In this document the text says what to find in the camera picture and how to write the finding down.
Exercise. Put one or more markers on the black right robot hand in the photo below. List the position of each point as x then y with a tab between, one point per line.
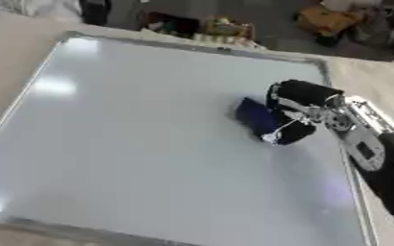
297	96

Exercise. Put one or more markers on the dark blue whiteboard eraser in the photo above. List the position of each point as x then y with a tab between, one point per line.
255	118

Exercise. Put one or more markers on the silver and black right robot arm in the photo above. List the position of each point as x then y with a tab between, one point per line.
374	150

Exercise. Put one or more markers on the colourful box of small items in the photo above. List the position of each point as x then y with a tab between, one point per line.
226	28

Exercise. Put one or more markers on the dark box with items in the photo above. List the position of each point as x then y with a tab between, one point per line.
171	24

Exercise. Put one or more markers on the black chair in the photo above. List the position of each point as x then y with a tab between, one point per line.
95	11

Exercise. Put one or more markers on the white whiteboard with silver frame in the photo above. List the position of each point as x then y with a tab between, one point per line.
150	144

